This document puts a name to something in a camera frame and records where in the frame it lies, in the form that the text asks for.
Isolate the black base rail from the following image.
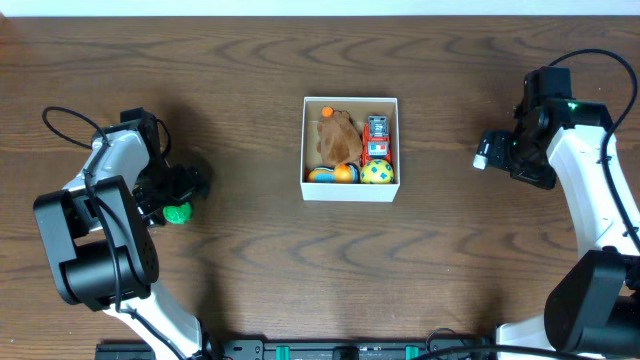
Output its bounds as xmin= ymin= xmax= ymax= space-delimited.
xmin=94 ymin=328 xmax=492 ymax=360

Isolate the red toy fire truck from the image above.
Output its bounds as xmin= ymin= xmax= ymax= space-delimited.
xmin=361 ymin=115 xmax=392 ymax=165

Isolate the yellow ball with blue letters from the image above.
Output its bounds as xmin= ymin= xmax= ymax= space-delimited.
xmin=360 ymin=159 xmax=395 ymax=184

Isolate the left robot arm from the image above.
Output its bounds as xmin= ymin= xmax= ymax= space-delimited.
xmin=33 ymin=108 xmax=223 ymax=359

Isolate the green round spinning top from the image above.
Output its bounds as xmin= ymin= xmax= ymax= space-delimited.
xmin=163 ymin=202 xmax=193 ymax=225

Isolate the orange and blue toy fish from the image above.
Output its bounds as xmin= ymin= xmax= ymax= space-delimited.
xmin=307 ymin=164 xmax=359 ymax=184

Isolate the brown plush toy with orange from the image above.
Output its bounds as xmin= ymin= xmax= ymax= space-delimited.
xmin=316 ymin=107 xmax=363 ymax=167

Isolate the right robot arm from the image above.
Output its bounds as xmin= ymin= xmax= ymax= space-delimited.
xmin=473 ymin=66 xmax=639 ymax=358

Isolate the white cardboard box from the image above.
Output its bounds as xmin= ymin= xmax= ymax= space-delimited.
xmin=299 ymin=97 xmax=401 ymax=202

